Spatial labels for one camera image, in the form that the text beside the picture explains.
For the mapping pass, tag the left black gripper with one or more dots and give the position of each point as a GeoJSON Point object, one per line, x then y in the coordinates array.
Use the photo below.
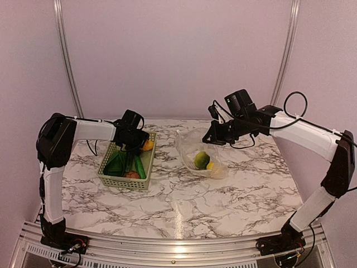
{"type": "Point", "coordinates": [143, 135]}

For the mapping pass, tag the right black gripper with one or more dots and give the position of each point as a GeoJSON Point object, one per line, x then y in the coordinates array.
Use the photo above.
{"type": "Point", "coordinates": [216, 138]}

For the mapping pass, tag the orange yellow mango toy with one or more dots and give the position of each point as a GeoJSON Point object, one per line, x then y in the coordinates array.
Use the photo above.
{"type": "Point", "coordinates": [148, 145]}

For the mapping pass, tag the clear zip top bag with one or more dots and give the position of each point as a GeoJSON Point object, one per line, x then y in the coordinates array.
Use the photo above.
{"type": "Point", "coordinates": [189, 143]}

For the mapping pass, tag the green perforated plastic basket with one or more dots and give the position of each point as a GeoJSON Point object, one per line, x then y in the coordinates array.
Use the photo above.
{"type": "Point", "coordinates": [147, 158]}

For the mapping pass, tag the green lime toy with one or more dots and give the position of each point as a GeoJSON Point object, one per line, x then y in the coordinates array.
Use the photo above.
{"type": "Point", "coordinates": [201, 160]}

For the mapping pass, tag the yellow lemon toy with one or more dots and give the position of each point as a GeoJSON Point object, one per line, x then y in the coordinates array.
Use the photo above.
{"type": "Point", "coordinates": [216, 170]}

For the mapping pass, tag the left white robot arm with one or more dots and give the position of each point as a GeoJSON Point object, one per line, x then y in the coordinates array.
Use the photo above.
{"type": "Point", "coordinates": [54, 146]}

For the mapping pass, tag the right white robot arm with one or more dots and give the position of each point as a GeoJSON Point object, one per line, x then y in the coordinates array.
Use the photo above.
{"type": "Point", "coordinates": [334, 148]}

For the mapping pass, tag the dark green cucumber toy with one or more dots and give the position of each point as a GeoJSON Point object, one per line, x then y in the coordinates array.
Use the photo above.
{"type": "Point", "coordinates": [129, 162]}

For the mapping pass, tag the green bok choy toy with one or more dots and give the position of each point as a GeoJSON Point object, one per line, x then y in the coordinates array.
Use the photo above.
{"type": "Point", "coordinates": [116, 164]}

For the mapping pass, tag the brown orange round toy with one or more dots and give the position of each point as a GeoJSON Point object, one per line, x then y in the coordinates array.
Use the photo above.
{"type": "Point", "coordinates": [132, 175]}

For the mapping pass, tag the bright green pepper toy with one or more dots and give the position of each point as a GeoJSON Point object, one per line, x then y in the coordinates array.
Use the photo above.
{"type": "Point", "coordinates": [139, 167]}

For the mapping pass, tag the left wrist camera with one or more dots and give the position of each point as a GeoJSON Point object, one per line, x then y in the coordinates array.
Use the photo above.
{"type": "Point", "coordinates": [132, 119]}

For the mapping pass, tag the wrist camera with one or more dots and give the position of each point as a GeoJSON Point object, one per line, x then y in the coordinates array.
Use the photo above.
{"type": "Point", "coordinates": [132, 119]}
{"type": "Point", "coordinates": [240, 103]}

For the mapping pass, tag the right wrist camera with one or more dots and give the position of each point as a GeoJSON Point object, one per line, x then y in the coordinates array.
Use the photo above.
{"type": "Point", "coordinates": [240, 103]}

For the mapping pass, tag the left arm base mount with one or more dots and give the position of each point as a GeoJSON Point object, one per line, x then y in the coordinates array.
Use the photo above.
{"type": "Point", "coordinates": [65, 243]}

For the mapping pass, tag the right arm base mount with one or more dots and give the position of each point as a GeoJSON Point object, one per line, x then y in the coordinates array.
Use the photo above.
{"type": "Point", "coordinates": [288, 239]}

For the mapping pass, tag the left aluminium frame post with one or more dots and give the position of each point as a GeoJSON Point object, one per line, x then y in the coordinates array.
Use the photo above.
{"type": "Point", "coordinates": [60, 24]}

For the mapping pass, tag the aluminium frame post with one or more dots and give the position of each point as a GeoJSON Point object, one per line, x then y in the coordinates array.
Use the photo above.
{"type": "Point", "coordinates": [60, 24]}
{"type": "Point", "coordinates": [287, 51]}

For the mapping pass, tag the front aluminium rail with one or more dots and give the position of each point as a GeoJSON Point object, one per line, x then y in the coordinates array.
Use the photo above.
{"type": "Point", "coordinates": [106, 250]}

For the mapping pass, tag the right aluminium frame post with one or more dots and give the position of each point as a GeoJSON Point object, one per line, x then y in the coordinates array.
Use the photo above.
{"type": "Point", "coordinates": [287, 51]}

